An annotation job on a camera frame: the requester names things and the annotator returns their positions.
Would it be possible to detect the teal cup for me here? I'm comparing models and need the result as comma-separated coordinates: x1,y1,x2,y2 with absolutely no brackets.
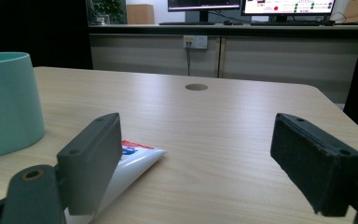
0,51,47,158

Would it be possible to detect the round table grommet cover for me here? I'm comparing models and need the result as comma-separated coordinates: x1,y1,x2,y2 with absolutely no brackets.
185,83,209,91

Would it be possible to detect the black keyboard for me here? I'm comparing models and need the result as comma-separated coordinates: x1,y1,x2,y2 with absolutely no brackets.
250,20,324,27
158,21,216,26

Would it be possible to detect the white wall socket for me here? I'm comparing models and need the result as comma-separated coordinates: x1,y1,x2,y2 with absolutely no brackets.
183,35,209,49

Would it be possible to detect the long grey desk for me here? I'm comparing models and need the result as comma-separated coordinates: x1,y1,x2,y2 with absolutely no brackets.
88,23,358,104

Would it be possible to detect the black computer monitor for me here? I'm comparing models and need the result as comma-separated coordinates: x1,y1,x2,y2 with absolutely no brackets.
167,0,241,23

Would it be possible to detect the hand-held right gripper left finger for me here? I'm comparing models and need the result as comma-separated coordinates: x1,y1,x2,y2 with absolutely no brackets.
56,112,123,217

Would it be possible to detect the black power cable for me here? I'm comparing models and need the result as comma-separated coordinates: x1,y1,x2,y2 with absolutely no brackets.
185,41,192,77

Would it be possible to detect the computer monitor with white screen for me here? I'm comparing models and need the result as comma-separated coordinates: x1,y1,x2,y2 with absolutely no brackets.
241,0,337,22

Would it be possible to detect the brown cardboard box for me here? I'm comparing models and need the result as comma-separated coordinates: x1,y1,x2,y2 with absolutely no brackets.
126,4,155,25

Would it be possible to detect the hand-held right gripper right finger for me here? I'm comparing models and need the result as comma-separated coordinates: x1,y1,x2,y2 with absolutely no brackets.
269,112,358,217

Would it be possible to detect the white toothpaste tube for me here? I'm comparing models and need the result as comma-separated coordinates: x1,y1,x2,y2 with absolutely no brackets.
64,139,168,224

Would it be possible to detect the green potted plant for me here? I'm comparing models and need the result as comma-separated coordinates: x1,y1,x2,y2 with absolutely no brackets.
88,0,128,25

